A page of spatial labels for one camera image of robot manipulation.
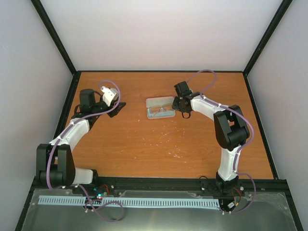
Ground light blue cleaning cloth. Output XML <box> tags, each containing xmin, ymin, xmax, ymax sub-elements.
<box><xmin>149</xmin><ymin>110</ymin><xmax>175</xmax><ymax>119</ymax></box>

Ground white pink glasses case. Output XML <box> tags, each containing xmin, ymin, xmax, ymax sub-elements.
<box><xmin>146</xmin><ymin>96</ymin><xmax>176</xmax><ymax>119</ymax></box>

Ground orange transparent sunglasses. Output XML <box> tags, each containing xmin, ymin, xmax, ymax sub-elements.
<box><xmin>149</xmin><ymin>103</ymin><xmax>173</xmax><ymax>114</ymax></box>

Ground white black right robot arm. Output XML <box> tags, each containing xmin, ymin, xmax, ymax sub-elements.
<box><xmin>172</xmin><ymin>81</ymin><xmax>250</xmax><ymax>194</ymax></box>

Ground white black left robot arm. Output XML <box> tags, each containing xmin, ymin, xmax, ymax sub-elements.
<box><xmin>36</xmin><ymin>86</ymin><xmax>126</xmax><ymax>194</ymax></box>

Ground clear acrylic front plate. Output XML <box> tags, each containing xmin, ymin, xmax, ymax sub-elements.
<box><xmin>22</xmin><ymin>190</ymin><xmax>296</xmax><ymax>231</ymax></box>

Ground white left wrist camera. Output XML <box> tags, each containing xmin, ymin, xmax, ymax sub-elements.
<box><xmin>101</xmin><ymin>86</ymin><xmax>119</xmax><ymax>106</ymax></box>

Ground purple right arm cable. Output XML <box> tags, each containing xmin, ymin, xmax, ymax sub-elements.
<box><xmin>186</xmin><ymin>69</ymin><xmax>256</xmax><ymax>215</ymax></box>

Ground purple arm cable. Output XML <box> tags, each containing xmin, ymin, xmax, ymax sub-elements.
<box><xmin>45</xmin><ymin>80</ymin><xmax>124</xmax><ymax>221</ymax></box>
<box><xmin>186</xmin><ymin>69</ymin><xmax>256</xmax><ymax>215</ymax></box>

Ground black enclosure frame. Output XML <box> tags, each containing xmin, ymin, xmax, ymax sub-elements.
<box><xmin>15</xmin><ymin>0</ymin><xmax>304</xmax><ymax>231</ymax></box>

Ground light blue slotted cable duct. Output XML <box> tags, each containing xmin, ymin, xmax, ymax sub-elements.
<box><xmin>37</xmin><ymin>195</ymin><xmax>219</xmax><ymax>210</ymax></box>

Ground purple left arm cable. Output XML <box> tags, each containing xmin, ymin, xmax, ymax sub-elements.
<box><xmin>45</xmin><ymin>80</ymin><xmax>124</xmax><ymax>221</ymax></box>

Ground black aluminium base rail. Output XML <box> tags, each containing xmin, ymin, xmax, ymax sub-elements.
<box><xmin>31</xmin><ymin>176</ymin><xmax>289</xmax><ymax>199</ymax></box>

